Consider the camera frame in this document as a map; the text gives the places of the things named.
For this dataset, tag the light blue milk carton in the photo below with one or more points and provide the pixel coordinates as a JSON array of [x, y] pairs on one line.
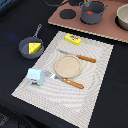
[[35, 76]]

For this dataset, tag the pink toy stove board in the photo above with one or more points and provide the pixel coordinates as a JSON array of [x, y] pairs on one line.
[[105, 28]]

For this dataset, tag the yellow toy cheese wedge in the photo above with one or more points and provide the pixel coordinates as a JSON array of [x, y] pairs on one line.
[[34, 47]]

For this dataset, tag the beige bowl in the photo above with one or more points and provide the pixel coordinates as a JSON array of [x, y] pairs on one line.
[[122, 14]]

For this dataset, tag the toy fork wooden handle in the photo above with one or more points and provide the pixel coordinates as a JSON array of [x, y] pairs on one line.
[[70, 82]]

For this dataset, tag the yellow toy butter box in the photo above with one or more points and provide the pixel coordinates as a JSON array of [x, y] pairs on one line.
[[72, 39]]

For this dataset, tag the toy knife wooden handle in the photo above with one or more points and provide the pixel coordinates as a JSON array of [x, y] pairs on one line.
[[78, 56]]

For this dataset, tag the woven beige placemat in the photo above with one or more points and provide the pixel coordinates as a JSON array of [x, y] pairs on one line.
[[63, 100]]

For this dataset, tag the round wooden plate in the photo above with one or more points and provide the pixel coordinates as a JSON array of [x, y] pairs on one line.
[[68, 66]]

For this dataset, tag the large grey pot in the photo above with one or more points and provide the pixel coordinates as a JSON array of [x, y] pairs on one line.
[[95, 6]]

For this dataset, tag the black stove burner disc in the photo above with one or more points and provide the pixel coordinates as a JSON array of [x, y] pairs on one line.
[[67, 14]]

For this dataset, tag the small grey pot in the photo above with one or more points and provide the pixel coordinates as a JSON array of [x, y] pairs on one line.
[[24, 45]]

